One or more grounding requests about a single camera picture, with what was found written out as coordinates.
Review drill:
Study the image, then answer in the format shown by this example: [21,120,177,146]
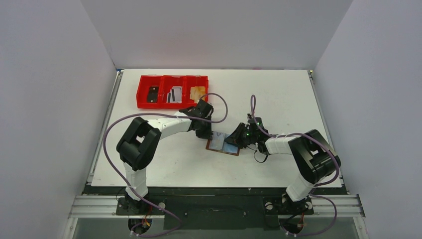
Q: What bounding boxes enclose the red right bin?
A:
[182,75,209,107]

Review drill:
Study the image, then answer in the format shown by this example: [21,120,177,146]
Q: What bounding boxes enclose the white VIP card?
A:
[209,131,226,151]

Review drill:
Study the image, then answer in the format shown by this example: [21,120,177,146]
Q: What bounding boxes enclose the red bin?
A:
[136,75,163,109]
[163,75,184,110]
[182,75,209,107]

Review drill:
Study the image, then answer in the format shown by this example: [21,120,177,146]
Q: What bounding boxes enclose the aluminium frame rail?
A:
[69,195,365,219]

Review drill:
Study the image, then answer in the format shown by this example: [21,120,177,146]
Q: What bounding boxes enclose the white cards in bin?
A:
[166,86,182,104]

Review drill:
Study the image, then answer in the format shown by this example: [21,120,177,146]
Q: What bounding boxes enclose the brown leather card holder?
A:
[206,133,240,156]

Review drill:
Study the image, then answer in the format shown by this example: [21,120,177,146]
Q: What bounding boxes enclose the red left bin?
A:
[136,75,163,109]

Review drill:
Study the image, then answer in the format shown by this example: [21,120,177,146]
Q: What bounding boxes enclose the yellow card holder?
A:
[190,86,206,103]

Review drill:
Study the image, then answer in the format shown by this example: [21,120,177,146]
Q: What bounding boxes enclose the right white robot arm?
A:
[224,117,341,213]

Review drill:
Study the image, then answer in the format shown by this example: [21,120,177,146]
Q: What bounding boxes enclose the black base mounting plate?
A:
[82,184,348,231]

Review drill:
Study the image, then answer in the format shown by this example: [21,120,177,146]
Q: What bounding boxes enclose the black card holder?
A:
[146,86,159,103]

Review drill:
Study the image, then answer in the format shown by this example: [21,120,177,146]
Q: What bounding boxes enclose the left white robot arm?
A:
[116,100,213,214]

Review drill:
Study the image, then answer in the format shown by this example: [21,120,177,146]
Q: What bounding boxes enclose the red middle bin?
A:
[163,75,184,110]

